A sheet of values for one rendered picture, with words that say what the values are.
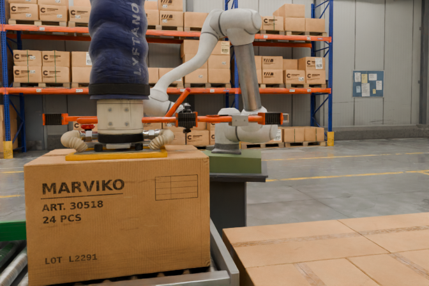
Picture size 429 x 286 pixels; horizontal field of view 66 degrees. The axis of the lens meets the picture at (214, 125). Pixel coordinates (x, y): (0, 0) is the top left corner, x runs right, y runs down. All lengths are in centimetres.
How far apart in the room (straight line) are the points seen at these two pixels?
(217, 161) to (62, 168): 96
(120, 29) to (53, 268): 83
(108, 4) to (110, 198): 66
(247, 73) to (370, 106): 1054
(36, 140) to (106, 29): 890
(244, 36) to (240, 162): 69
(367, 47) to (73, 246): 1162
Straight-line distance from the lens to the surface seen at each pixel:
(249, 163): 189
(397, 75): 1290
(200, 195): 121
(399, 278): 138
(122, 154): 119
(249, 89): 184
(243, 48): 179
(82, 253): 126
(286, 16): 956
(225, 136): 200
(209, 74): 862
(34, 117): 1005
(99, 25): 128
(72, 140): 124
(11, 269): 150
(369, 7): 1257
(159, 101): 159
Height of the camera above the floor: 113
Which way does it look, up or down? 3 degrees down
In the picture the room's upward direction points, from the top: 1 degrees counter-clockwise
